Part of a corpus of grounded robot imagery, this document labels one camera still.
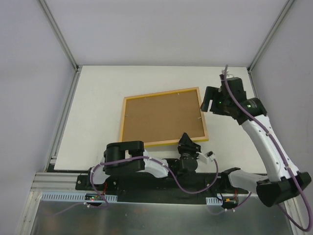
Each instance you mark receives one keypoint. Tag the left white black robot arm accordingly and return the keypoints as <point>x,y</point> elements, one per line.
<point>124,158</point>

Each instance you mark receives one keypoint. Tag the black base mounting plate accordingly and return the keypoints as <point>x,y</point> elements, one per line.
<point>219,187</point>

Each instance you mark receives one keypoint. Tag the brown cardboard backing board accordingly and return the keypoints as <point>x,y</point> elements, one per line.
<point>163,115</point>

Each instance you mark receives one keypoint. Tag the left white slotted cable duct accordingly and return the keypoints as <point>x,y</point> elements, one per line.
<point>71,197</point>

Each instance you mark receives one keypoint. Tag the right aluminium corner post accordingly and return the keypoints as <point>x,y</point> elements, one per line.
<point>271,33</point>

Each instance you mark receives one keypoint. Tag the aluminium front rail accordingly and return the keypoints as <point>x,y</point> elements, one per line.
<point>53,182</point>

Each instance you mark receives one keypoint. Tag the white slotted cable duct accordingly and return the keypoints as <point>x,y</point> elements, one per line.
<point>71,197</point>
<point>213,201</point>

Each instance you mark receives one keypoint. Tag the left aluminium corner post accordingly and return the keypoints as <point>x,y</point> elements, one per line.
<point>57,32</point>

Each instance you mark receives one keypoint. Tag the aluminium corner post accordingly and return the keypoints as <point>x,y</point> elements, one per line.
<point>271,33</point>
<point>57,32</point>

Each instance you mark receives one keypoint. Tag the right white slotted cable duct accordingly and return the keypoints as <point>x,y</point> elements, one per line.
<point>213,201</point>

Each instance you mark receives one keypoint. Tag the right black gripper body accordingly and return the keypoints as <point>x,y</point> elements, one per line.
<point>213,100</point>

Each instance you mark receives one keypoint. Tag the shiny metal sheet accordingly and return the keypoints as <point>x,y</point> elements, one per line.
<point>67,218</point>

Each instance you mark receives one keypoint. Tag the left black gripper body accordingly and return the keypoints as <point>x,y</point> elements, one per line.
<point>187,149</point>

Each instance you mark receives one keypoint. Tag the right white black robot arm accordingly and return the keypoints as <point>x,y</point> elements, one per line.
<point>283,179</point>

